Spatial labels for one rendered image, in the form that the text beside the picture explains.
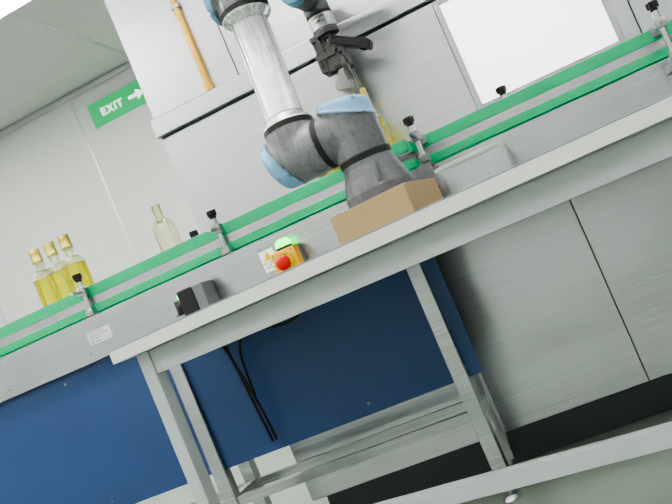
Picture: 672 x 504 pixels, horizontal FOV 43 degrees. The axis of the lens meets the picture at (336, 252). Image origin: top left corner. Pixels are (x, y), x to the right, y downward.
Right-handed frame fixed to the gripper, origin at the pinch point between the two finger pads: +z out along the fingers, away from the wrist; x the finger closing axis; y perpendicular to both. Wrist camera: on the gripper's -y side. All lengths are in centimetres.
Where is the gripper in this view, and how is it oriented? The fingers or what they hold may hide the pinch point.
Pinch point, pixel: (360, 92)
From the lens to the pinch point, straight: 241.2
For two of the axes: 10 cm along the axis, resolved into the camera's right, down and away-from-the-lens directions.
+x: -2.6, 0.6, -9.6
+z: 3.9, 9.2, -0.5
